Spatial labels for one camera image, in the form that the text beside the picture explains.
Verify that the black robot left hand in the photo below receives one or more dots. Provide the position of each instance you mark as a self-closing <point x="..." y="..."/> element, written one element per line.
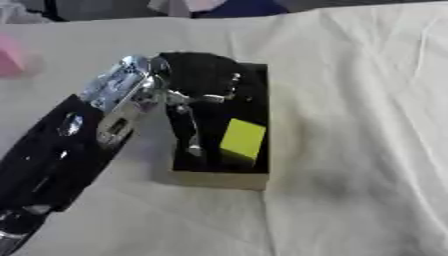
<point x="198" y="80"/>

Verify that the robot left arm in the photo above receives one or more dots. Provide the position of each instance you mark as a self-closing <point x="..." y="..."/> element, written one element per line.
<point x="64" y="140"/>

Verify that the tan cardboard box black inside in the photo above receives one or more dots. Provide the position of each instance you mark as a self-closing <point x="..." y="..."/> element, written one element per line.
<point x="256" y="100"/>

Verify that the yellow-green block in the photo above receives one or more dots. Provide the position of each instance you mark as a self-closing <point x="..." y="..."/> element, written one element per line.
<point x="242" y="138"/>

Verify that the blue object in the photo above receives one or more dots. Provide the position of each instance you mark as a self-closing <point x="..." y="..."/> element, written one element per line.
<point x="239" y="8"/>

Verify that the pink block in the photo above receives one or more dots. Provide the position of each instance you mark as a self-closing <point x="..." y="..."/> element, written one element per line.
<point x="9" y="60"/>

